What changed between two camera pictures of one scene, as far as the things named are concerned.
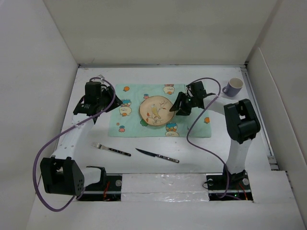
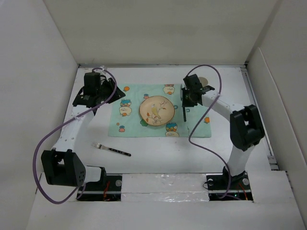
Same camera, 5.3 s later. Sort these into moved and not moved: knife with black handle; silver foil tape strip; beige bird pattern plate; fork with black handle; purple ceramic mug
Moved: knife with black handle; purple ceramic mug
Not moved: beige bird pattern plate; silver foil tape strip; fork with black handle
